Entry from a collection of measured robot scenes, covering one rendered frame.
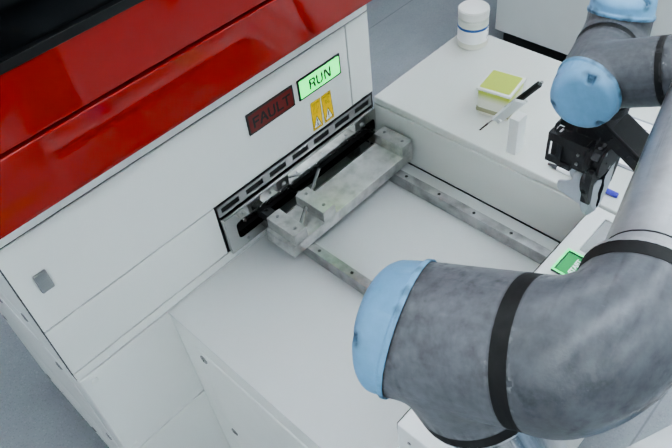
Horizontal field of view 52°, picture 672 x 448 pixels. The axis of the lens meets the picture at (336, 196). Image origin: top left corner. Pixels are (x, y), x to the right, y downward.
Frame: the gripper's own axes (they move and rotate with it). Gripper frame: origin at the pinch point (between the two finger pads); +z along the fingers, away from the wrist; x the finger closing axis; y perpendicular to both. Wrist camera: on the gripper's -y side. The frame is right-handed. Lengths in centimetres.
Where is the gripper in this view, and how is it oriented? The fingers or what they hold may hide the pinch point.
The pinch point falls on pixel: (592, 209)
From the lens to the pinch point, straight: 110.5
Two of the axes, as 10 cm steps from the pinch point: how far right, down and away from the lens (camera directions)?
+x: -6.9, 5.6, -4.7
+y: -7.2, -4.4, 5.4
